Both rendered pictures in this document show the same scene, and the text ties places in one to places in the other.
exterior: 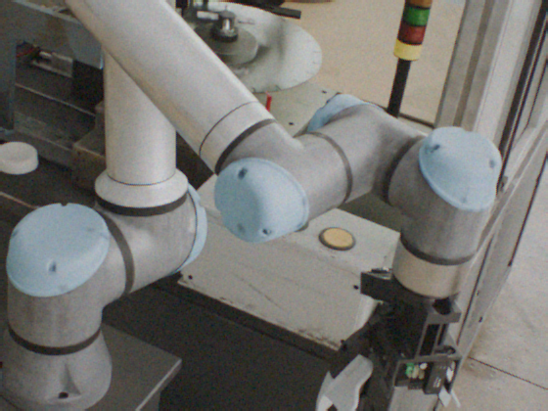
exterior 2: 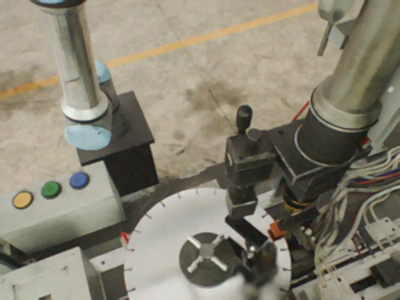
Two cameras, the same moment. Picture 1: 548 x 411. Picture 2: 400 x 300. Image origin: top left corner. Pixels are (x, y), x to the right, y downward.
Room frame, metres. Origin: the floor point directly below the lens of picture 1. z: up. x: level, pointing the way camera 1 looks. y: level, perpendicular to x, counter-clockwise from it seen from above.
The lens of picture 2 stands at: (1.79, -0.05, 1.57)
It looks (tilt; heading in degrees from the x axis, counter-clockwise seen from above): 60 degrees down; 140
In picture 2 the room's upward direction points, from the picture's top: 4 degrees counter-clockwise
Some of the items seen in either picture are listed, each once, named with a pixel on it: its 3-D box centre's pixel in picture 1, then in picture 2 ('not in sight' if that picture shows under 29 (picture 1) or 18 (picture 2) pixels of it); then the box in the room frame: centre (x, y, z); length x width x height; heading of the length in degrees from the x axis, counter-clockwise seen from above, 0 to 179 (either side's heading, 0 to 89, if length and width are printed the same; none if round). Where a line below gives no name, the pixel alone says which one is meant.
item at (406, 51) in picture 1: (408, 46); not in sight; (1.68, -0.21, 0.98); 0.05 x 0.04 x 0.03; 159
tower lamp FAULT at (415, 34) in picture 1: (412, 28); not in sight; (1.68, -0.21, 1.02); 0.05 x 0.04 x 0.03; 159
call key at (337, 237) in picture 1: (337, 243); (23, 201); (1.22, -0.12, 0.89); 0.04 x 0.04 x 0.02
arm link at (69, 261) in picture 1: (61, 270); (93, 87); (1.04, 0.21, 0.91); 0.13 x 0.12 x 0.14; 141
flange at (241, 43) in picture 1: (224, 36); (206, 257); (1.65, 0.09, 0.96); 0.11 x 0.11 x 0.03
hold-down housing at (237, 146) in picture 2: not in sight; (245, 178); (1.65, 0.17, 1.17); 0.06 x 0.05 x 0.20; 60
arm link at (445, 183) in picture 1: (448, 193); not in sight; (0.88, -0.18, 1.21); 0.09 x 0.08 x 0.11; 51
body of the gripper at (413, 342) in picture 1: (416, 328); not in sight; (0.87, -0.18, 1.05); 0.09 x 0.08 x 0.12; 18
